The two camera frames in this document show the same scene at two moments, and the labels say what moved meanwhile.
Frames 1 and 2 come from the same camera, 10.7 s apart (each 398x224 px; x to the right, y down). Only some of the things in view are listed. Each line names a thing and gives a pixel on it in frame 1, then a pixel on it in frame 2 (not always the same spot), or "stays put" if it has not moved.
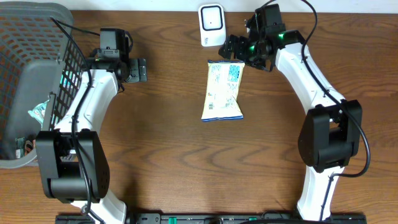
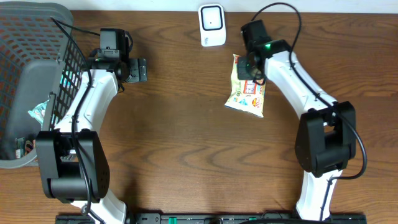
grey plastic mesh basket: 42,70 stays put
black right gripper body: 243,47 → 244,70
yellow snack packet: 221,102 → 245,95
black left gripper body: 137,70 stays put
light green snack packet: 38,112 stays put
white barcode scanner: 212,23 stays put
